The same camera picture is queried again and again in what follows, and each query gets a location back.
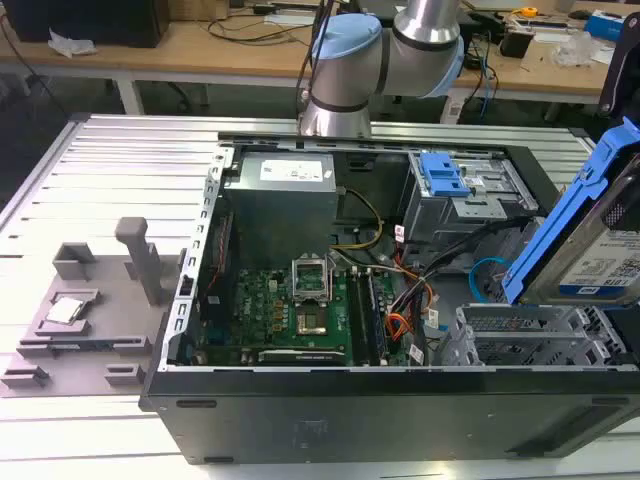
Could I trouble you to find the hard disk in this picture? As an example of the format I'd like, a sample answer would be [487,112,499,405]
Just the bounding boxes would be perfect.
[501,116,640,307]

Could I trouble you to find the blue disk data wire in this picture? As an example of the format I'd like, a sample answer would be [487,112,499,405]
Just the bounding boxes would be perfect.
[468,255,507,304]

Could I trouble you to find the silver disk bay cage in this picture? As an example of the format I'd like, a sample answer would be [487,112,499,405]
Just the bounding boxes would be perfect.
[441,215,629,370]

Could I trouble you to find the RAM stick in slot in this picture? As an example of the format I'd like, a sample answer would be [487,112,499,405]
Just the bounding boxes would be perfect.
[367,272,390,362]

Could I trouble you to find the blue cardboard box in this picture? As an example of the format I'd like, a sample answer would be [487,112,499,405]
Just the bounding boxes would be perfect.
[584,10,627,42]

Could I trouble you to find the clear plastic bag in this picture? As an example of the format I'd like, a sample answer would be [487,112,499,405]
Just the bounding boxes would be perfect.
[551,31,609,69]

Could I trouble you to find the small black device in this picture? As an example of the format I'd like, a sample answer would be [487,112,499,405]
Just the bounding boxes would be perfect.
[499,24,537,59]

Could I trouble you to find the blue plastic cage latch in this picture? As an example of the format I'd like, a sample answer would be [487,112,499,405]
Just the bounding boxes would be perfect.
[419,151,474,198]

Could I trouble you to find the silver optical drive cage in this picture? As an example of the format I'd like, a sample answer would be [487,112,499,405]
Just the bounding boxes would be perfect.
[402,149,540,262]

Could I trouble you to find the grey power supply unit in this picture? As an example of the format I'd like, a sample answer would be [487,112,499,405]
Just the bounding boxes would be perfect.
[223,152,342,262]

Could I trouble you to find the CPU socket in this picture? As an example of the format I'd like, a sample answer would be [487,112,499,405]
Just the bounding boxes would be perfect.
[294,307,330,337]

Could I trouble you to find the black graphics card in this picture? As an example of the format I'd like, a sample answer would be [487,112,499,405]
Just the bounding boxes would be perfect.
[257,348,347,367]

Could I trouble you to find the green motherboard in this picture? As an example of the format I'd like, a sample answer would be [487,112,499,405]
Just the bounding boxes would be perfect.
[197,267,401,367]

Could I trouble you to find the black open PC case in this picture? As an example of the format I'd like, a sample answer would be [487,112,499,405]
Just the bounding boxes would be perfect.
[138,130,640,466]

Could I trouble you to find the black box on desk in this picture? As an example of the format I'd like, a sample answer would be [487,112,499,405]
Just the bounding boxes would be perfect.
[2,0,172,49]

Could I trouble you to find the grey parts rack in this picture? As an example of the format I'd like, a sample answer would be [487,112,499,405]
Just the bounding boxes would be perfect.
[0,216,189,399]

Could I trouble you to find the RAM stick on rack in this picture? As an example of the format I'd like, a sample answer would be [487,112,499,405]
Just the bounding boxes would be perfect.
[48,340,124,352]

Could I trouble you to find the silver CPU chip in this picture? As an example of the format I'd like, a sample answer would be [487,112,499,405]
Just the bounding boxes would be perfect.
[44,296,85,324]

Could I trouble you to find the hanging blue cable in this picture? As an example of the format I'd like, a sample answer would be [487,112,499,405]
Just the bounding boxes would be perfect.
[476,42,502,120]

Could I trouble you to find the black sleeved cable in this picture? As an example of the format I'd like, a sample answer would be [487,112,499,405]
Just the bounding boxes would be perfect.
[413,215,532,281]

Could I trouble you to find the yellow black power wire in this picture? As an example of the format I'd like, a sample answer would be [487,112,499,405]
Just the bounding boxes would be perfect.
[332,187,386,251]

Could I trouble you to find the black arm base cable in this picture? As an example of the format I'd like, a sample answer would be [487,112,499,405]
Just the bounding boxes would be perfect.
[296,0,337,117]

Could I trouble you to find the orange red wire bundle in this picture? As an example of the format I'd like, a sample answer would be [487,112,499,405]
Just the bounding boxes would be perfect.
[386,269,437,347]

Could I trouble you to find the black desk cables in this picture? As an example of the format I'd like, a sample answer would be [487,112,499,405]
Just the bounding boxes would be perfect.
[206,13,322,49]

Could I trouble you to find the metal socket cover frame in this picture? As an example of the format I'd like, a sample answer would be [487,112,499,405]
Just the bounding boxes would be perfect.
[290,254,335,304]

